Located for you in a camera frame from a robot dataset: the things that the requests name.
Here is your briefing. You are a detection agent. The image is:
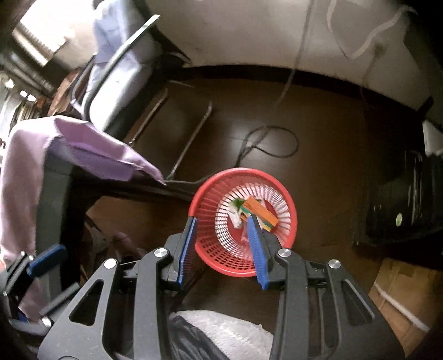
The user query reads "purple printed tablecloth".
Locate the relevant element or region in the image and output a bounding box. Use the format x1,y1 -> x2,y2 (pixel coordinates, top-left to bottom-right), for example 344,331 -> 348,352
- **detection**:
1,115 -> 164,320

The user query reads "black floor cable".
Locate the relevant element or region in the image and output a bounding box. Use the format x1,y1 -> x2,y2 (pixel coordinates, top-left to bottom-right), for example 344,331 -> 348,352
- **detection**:
166,124 -> 300,186

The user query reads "red plastic trash basket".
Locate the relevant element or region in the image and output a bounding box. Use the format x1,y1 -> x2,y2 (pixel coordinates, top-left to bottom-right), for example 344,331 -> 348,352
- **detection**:
189,167 -> 298,277

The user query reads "green white milk carton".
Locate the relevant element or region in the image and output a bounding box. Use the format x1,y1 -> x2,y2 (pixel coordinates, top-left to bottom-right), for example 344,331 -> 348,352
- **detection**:
228,198 -> 247,229

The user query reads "cardboard box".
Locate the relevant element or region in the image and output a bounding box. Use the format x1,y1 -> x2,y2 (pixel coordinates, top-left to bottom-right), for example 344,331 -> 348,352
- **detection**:
369,259 -> 442,356

